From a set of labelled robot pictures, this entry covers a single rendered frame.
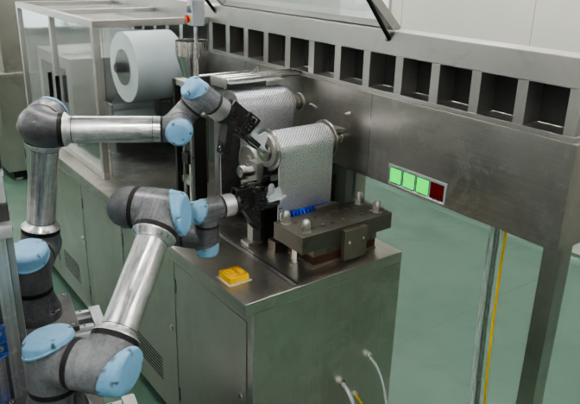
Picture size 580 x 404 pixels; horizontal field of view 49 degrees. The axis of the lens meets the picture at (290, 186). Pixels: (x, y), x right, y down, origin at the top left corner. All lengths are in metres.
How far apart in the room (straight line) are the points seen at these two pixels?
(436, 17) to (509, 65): 3.25
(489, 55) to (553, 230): 0.51
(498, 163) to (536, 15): 2.75
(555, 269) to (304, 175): 0.86
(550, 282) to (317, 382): 0.83
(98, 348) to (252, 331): 0.61
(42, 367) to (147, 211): 0.43
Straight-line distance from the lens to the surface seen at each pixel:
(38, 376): 1.58
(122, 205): 1.68
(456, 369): 3.31
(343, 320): 2.20
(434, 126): 2.02
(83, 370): 1.51
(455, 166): 1.99
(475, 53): 1.90
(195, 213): 1.96
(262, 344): 2.01
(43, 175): 2.03
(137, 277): 1.57
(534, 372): 2.25
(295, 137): 2.15
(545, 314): 2.14
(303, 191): 2.22
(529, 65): 1.81
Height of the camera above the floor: 1.87
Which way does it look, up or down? 20 degrees down
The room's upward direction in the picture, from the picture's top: 2 degrees clockwise
